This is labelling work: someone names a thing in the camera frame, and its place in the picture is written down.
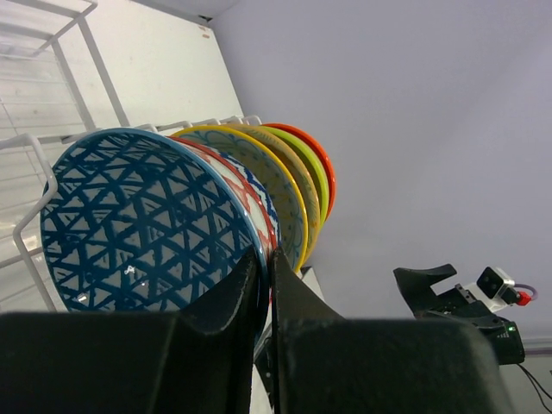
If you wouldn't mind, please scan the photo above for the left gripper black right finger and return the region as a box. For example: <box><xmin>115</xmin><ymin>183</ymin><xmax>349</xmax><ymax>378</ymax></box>
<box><xmin>269</xmin><ymin>250</ymin><xmax>514</xmax><ymax>413</ymax></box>

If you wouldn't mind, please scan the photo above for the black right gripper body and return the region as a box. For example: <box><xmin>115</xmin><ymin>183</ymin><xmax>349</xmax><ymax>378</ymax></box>
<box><xmin>416</xmin><ymin>284</ymin><xmax>525</xmax><ymax>365</ymax></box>

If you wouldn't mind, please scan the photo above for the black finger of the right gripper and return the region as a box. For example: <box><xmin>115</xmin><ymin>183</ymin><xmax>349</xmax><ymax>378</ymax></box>
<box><xmin>393</xmin><ymin>264</ymin><xmax>457</xmax><ymax>318</ymax></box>

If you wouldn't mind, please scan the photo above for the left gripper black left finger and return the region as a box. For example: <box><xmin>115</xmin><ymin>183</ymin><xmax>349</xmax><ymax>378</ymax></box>
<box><xmin>1</xmin><ymin>251</ymin><xmax>260</xmax><ymax>413</ymax></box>

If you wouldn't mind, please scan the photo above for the teal triangle pattern bowl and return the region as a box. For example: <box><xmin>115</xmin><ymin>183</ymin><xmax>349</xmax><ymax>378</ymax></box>
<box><xmin>40</xmin><ymin>128</ymin><xmax>269</xmax><ymax>330</ymax></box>

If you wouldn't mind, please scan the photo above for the red rim zigzag bowl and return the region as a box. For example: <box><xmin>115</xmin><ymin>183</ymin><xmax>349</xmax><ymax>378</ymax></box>
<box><xmin>172</xmin><ymin>137</ymin><xmax>281</xmax><ymax>260</ymax></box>

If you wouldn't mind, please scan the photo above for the lime green bowl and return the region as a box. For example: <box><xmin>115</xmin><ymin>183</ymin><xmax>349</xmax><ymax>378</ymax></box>
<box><xmin>260</xmin><ymin>124</ymin><xmax>329</xmax><ymax>228</ymax></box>

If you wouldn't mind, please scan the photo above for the white green orange patterned bowl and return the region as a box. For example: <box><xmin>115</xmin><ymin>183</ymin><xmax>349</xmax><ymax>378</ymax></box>
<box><xmin>230</xmin><ymin>123</ymin><xmax>322</xmax><ymax>245</ymax></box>

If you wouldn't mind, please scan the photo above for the yellow rim patterned bowl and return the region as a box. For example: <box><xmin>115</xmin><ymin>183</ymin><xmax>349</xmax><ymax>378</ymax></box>
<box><xmin>172</xmin><ymin>124</ymin><xmax>308</xmax><ymax>271</ymax></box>

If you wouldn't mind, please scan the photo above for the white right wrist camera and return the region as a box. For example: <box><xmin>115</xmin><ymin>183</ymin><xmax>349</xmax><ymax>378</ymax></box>
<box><xmin>475</xmin><ymin>267</ymin><xmax>519</xmax><ymax>313</ymax></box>

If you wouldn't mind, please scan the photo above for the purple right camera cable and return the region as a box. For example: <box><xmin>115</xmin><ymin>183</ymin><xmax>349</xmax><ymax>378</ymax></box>
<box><xmin>515</xmin><ymin>282</ymin><xmax>541</xmax><ymax>308</ymax></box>

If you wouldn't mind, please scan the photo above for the white wire dish rack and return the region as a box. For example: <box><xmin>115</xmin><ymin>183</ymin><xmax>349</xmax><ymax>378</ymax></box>
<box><xmin>0</xmin><ymin>0</ymin><xmax>320</xmax><ymax>414</ymax></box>

